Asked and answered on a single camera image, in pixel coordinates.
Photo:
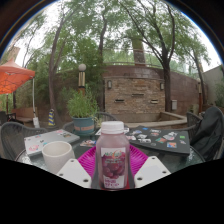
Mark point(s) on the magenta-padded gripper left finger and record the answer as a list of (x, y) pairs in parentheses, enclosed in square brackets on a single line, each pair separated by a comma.
[(76, 173)]

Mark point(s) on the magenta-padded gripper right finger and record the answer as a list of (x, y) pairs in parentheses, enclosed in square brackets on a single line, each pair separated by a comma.
[(150, 171)]

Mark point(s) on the purple juice bottle white cap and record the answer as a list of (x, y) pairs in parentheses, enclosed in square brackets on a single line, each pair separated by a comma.
[(112, 156)]

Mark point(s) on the white ceramic mug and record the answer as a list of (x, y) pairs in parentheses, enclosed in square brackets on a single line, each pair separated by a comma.
[(56, 158)]

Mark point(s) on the small colourful card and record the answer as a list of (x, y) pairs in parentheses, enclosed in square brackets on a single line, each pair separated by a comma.
[(87, 143)]

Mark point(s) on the black laptop with stickers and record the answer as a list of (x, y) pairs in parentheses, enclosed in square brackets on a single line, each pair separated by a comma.
[(160, 140)]

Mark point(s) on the grey laptop with stickers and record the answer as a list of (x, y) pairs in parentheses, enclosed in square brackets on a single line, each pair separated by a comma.
[(50, 141)]

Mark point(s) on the blue yellow striped cone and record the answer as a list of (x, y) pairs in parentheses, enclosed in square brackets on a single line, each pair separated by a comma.
[(51, 118)]

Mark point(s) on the green plant in teal pot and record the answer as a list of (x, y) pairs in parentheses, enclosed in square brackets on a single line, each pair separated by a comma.
[(83, 113)]

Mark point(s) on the dark-trunked tree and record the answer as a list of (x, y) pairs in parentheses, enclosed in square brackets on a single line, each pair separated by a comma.
[(167, 93)]

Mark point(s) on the thin leaning tree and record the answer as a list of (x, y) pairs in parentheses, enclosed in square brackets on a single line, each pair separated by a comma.
[(51, 90)]

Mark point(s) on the dark patio chair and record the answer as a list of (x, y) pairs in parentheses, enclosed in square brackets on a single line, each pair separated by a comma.
[(5, 117)]

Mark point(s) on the orange canopy tent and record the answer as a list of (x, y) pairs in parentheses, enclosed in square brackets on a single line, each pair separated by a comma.
[(13, 75)]

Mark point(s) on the grey wall box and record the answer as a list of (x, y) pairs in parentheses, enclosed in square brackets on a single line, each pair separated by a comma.
[(174, 105)]

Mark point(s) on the wall lantern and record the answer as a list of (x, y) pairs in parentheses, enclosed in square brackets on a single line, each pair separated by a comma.
[(162, 86), (109, 84)]

